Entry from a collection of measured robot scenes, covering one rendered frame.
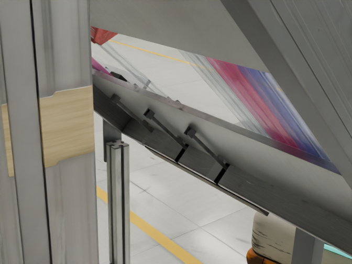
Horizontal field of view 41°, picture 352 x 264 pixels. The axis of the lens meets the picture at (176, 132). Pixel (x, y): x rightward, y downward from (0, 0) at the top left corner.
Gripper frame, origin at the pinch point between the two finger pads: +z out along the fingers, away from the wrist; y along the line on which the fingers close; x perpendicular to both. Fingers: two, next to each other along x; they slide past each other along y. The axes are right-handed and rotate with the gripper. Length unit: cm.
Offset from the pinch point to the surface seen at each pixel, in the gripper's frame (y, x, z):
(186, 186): -91, 135, 11
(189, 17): 34.9, -14.1, 1.3
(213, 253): -43, 114, 28
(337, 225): 33.5, 28.3, 6.6
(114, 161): -21.2, 32.7, 15.6
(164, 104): 9.5, 10.1, 3.6
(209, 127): 18.2, 12.1, 3.8
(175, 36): 30.2, -10.7, 1.7
